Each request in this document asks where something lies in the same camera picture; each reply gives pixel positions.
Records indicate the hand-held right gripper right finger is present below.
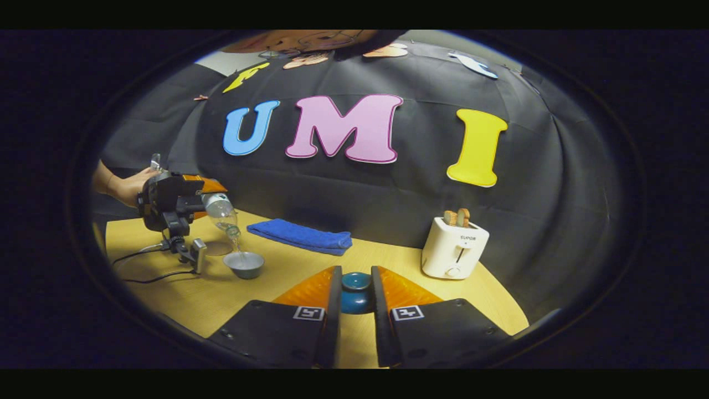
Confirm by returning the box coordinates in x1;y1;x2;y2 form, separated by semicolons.
371;265;513;370

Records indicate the dark teal teacup lid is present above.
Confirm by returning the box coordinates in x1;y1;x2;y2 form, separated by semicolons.
340;271;373;315

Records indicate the black cable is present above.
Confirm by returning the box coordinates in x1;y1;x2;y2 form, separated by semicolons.
112;243;168;267
122;268;198;285

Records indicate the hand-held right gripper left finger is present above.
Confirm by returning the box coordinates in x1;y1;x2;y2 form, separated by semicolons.
207;265;343;370

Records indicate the clear plastic water bottle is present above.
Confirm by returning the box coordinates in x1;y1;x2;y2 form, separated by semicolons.
201;192;243;251

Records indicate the white toaster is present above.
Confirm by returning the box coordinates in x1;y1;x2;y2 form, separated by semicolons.
420;216;491;280

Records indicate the dark teal teacup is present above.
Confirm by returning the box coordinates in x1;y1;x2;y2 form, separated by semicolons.
223;252;266;280

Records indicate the blue folded towel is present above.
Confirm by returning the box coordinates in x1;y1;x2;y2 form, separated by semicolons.
246;218;354;257

